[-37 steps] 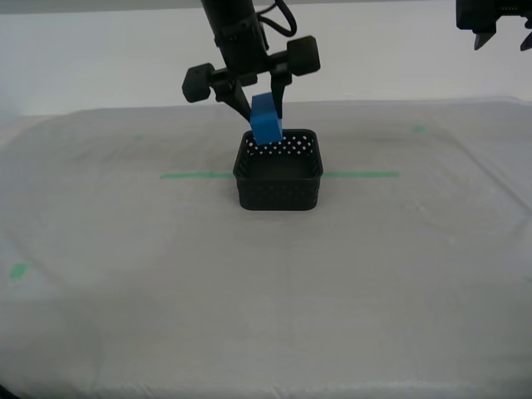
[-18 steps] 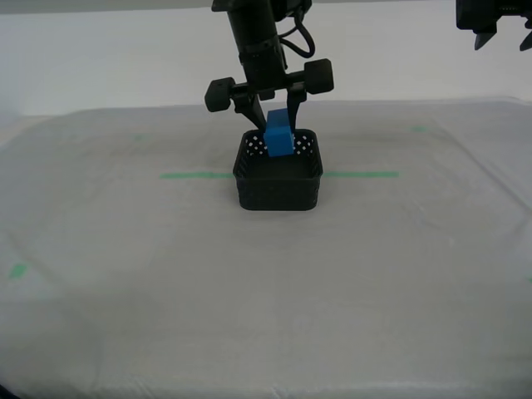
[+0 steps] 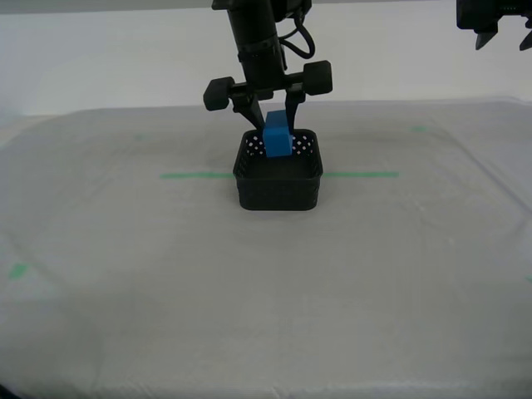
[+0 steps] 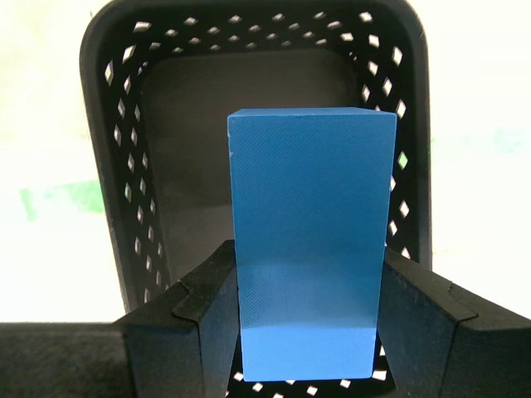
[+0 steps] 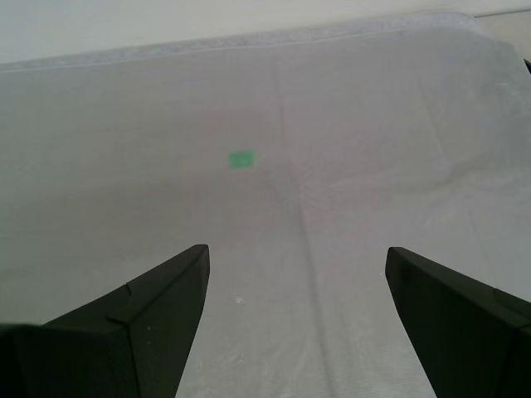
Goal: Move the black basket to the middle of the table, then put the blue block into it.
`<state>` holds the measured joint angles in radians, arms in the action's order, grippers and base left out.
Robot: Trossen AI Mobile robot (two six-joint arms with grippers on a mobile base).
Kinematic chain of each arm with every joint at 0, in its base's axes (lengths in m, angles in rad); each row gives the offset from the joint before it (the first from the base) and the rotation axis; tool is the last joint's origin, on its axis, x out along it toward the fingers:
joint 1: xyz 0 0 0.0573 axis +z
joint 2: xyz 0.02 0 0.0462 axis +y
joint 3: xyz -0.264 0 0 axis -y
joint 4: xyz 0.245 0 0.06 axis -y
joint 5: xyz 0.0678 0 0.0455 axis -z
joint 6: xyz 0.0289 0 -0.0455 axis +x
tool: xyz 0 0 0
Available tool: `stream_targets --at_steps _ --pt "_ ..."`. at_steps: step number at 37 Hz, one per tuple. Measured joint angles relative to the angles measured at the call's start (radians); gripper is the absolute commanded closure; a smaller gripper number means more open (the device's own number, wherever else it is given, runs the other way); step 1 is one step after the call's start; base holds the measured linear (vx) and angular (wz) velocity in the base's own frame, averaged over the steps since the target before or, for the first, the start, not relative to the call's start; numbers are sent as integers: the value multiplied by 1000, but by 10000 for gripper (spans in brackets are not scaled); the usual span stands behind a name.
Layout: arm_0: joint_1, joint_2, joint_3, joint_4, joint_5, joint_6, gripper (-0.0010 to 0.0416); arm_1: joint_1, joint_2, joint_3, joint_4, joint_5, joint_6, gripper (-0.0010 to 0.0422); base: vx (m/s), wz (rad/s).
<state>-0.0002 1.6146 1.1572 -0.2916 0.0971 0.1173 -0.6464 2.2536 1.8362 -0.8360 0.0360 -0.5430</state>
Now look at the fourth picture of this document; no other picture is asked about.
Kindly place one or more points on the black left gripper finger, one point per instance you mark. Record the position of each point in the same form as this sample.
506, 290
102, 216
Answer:
456, 356
145, 356

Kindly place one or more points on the blue rectangular block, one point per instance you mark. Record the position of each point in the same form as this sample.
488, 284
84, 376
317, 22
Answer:
311, 228

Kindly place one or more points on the black perforated plastic basket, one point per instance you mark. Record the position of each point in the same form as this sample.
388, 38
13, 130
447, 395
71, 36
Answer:
186, 124

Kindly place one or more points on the long green tape strip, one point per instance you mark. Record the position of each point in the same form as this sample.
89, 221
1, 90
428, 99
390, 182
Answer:
62, 199

